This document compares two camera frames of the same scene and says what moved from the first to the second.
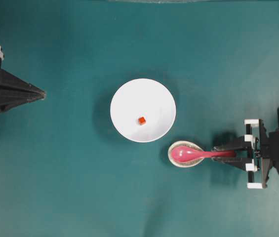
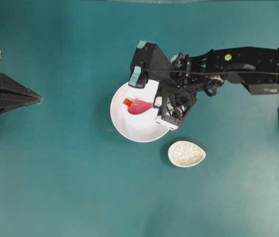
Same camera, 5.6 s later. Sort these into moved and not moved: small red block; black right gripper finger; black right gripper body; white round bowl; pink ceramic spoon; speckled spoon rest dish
Moved: pink ceramic spoon; black right gripper body; small red block; black right gripper finger
Not moved: white round bowl; speckled spoon rest dish
